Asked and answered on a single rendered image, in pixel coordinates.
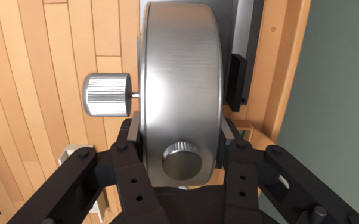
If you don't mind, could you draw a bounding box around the silver knurled split pusher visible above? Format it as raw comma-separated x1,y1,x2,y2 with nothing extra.
162,141,203,181

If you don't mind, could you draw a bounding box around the grey bench holder body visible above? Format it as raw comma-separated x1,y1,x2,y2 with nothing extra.
137,0,265,107

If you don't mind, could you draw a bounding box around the silver stopwatch model body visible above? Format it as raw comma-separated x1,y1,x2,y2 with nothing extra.
138,1,224,188

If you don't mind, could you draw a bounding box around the silver knurled crown knob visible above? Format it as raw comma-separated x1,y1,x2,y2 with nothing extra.
82,72,140,117

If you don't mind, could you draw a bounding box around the small tan box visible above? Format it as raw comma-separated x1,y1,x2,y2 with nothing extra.
231,119,255,141

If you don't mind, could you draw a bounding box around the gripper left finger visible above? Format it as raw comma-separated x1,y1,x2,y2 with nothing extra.
7,111,172,224

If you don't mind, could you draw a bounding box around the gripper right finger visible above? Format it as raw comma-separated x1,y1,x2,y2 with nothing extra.
216,117,359,224

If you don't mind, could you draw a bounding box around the black holder jaw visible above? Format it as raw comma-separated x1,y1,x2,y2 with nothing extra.
225,53,249,113

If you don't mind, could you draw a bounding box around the cream white bracket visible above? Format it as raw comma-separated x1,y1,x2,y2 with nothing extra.
57,144,109,223

